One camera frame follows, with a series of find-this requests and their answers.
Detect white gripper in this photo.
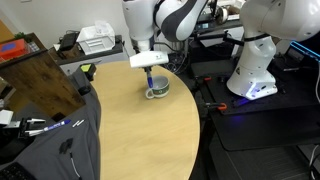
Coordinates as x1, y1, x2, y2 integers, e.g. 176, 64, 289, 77
128, 50, 170, 76

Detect blue pen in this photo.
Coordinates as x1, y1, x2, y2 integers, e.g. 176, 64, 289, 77
146, 71, 155, 90

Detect white mug with green band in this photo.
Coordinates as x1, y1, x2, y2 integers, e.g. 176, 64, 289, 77
144, 75, 171, 100

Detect dark side desk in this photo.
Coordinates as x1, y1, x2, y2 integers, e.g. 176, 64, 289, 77
49, 34, 130, 67

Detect black device with label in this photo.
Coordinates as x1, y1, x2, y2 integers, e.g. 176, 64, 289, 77
79, 62, 98, 82

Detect white plastic bin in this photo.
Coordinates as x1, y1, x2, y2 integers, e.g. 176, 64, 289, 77
76, 20, 116, 56

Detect black box device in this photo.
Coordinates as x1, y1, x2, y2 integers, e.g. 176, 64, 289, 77
58, 31, 81, 52

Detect small white clips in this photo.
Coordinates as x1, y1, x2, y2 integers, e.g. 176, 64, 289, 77
71, 118, 86, 129

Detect blue white marker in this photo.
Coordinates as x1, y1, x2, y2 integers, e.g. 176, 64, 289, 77
42, 119, 72, 133

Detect dark wooden shelf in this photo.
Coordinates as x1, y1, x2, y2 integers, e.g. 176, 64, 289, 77
0, 32, 87, 119

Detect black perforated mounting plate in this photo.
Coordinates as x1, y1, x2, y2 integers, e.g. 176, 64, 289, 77
190, 59, 320, 117

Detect black robot table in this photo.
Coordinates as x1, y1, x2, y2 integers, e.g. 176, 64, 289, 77
199, 64, 320, 152

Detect grey cloth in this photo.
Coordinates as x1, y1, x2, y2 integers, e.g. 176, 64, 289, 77
0, 67, 102, 180

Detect green plant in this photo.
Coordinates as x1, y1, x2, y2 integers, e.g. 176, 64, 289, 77
14, 31, 33, 43

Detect red box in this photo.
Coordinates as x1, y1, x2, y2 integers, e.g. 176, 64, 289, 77
0, 38, 28, 62

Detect blue lit control box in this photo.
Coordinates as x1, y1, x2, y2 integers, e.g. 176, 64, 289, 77
288, 40, 320, 63

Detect black keyboard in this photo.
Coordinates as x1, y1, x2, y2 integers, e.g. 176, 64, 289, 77
0, 161, 37, 180

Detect thin white cable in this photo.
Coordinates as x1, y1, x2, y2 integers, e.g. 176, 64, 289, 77
69, 152, 83, 180

